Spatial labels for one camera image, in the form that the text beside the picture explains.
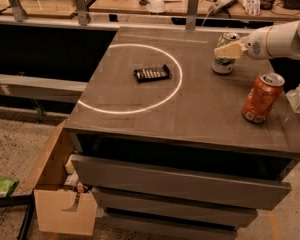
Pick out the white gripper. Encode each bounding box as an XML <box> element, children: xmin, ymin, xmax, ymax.
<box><xmin>214</xmin><ymin>28</ymin><xmax>268</xmax><ymax>60</ymax></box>

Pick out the green white 7up can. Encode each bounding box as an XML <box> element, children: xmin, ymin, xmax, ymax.
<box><xmin>212</xmin><ymin>32</ymin><xmax>240</xmax><ymax>75</ymax></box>

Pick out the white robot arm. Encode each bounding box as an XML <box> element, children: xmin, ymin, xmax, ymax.
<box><xmin>214</xmin><ymin>19</ymin><xmax>300</xmax><ymax>60</ymax></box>

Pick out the orange soda can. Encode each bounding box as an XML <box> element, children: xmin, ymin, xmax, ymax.
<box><xmin>242</xmin><ymin>72</ymin><xmax>285</xmax><ymax>123</ymax></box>

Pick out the grey power strip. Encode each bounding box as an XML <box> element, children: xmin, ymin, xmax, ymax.
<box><xmin>208</xmin><ymin>0</ymin><xmax>238</xmax><ymax>15</ymax></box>

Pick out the white striped packet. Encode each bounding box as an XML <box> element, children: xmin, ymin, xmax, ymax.
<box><xmin>242</xmin><ymin>0</ymin><xmax>260</xmax><ymax>16</ymax></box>

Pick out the black mesh cup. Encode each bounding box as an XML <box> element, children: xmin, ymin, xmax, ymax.
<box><xmin>260</xmin><ymin>0</ymin><xmax>276</xmax><ymax>10</ymax></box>

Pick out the hand sanitizer bottle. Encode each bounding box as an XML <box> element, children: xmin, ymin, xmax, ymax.
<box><xmin>286</xmin><ymin>84</ymin><xmax>300</xmax><ymax>110</ymax></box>

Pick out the white bowl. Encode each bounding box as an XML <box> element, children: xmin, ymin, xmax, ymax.
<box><xmin>146</xmin><ymin>0</ymin><xmax>166</xmax><ymax>14</ymax></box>

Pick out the grey top drawer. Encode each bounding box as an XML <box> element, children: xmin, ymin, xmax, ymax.
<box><xmin>71</xmin><ymin>155</ymin><xmax>291</xmax><ymax>210</ymax></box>

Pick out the grey drawer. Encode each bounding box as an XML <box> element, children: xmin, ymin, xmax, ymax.
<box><xmin>103</xmin><ymin>213</ymin><xmax>237</xmax><ymax>240</ymax></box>
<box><xmin>94</xmin><ymin>188</ymin><xmax>257</xmax><ymax>227</ymax></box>
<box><xmin>71</xmin><ymin>155</ymin><xmax>291</xmax><ymax>210</ymax></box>

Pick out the grey middle drawer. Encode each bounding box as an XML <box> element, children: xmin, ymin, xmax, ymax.
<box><xmin>94</xmin><ymin>188</ymin><xmax>257</xmax><ymax>227</ymax></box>

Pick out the grey bottom drawer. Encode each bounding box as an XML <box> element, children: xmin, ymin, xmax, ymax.
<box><xmin>103</xmin><ymin>213</ymin><xmax>237</xmax><ymax>240</ymax></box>

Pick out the cardboard box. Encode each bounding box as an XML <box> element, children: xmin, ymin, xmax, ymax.
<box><xmin>22</xmin><ymin>121</ymin><xmax>97</xmax><ymax>236</ymax></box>

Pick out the green package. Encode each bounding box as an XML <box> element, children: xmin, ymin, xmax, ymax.
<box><xmin>0</xmin><ymin>177</ymin><xmax>19</xmax><ymax>198</ymax></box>

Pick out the metal bracket right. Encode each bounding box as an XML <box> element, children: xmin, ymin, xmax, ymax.
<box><xmin>185</xmin><ymin>0</ymin><xmax>199</xmax><ymax>30</ymax></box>

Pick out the metal bracket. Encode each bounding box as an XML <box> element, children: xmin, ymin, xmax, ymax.
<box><xmin>74</xmin><ymin>0</ymin><xmax>90</xmax><ymax>26</ymax></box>
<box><xmin>185</xmin><ymin>0</ymin><xmax>199</xmax><ymax>30</ymax></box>
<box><xmin>8</xmin><ymin>0</ymin><xmax>27</xmax><ymax>22</ymax></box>

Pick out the metal bracket middle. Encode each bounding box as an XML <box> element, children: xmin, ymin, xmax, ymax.
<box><xmin>74</xmin><ymin>0</ymin><xmax>90</xmax><ymax>26</ymax></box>

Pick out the metal bracket left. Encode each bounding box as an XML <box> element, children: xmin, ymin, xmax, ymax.
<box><xmin>8</xmin><ymin>0</ymin><xmax>27</xmax><ymax>22</ymax></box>

